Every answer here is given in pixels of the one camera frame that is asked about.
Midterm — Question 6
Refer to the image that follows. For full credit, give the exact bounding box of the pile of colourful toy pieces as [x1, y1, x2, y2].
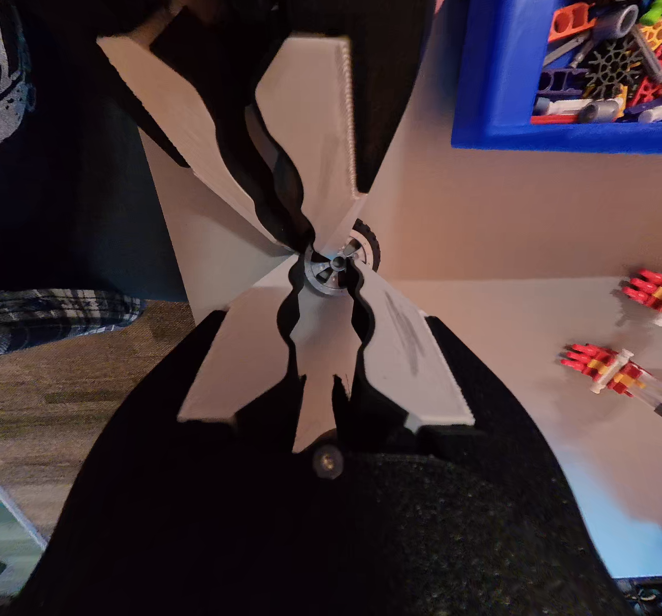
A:
[530, 0, 662, 126]

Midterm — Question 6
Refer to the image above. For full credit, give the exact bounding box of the grey toy wheel hub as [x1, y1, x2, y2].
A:
[304, 236, 374, 297]

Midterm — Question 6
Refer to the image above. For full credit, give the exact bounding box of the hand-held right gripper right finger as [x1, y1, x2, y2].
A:
[331, 259, 477, 449]

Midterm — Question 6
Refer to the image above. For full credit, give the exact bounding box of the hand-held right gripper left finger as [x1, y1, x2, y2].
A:
[176, 254, 308, 452]

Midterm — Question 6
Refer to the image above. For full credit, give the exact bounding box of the black rubber toy tyre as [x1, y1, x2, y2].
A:
[302, 218, 382, 297]

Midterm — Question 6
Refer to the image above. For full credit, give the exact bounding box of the blue plastic parts bin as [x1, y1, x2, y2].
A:
[451, 0, 662, 154]

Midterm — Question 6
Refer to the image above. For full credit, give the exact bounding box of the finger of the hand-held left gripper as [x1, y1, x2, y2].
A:
[255, 33, 370, 254]
[97, 36, 313, 252]

